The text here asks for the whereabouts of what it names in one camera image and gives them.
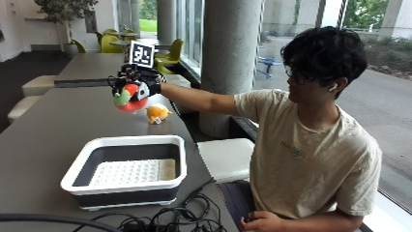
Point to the red and green soft toy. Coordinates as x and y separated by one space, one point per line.
132 104

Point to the white marker cube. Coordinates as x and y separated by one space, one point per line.
140 53

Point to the orange soft toy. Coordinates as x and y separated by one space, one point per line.
157 112

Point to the green chair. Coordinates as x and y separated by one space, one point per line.
111 43
173 50
165 67
79 46

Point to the white cushioned stool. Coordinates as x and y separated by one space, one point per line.
177 80
227 159
39 85
23 108

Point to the round grey table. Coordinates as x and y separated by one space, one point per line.
160 45
121 34

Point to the grey concrete pillar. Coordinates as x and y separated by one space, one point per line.
167 19
229 64

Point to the potted tree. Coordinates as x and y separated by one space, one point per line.
64 16

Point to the the person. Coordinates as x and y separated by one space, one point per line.
308 154

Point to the white and grey collapsible tub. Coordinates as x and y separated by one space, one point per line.
128 172

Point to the blue outdoor seat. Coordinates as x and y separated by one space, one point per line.
269 63

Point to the eyeglasses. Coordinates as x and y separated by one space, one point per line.
296 74

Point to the white earbud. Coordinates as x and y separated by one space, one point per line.
332 87

